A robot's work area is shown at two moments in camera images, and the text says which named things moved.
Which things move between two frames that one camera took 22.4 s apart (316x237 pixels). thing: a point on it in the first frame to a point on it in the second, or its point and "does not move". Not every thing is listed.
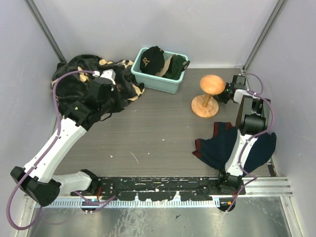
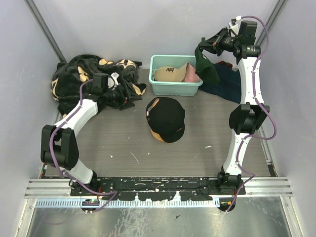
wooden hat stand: (207, 106) to (157, 136)
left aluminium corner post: (32, 9) does not move
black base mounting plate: (161, 188) does not move
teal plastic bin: (154, 82) to (172, 88)
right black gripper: (218, 97) to (213, 44)
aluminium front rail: (263, 188) does not move
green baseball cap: (177, 64) to (205, 71)
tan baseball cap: (163, 71) to (170, 74)
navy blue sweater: (216, 150) to (228, 87)
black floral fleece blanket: (71, 87) does not move
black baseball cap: (152, 60) to (167, 118)
